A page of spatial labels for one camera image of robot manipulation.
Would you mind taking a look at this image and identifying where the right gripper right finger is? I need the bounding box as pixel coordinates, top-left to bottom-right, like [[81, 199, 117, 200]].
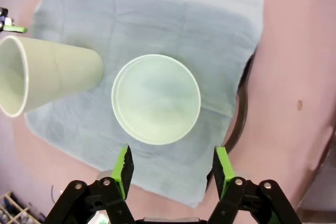
[[207, 146, 302, 224]]

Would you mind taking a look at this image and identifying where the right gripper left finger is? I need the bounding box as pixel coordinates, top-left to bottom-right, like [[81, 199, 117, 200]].
[[46, 144, 137, 224]]

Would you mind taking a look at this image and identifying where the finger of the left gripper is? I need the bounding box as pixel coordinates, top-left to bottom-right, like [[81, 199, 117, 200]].
[[0, 7, 28, 34]]

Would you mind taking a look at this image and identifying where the pale green tall cup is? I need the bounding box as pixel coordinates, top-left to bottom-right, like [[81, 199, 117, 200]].
[[0, 35, 104, 118]]

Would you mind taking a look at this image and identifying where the pale green bowl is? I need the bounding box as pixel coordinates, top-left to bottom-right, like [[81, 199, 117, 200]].
[[111, 54, 202, 145]]

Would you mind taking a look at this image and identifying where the green cloth mat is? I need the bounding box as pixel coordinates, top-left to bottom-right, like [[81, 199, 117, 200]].
[[25, 0, 265, 208]]

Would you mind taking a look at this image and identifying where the wooden lattice rack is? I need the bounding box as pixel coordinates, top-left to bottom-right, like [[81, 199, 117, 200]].
[[0, 191, 45, 224]]

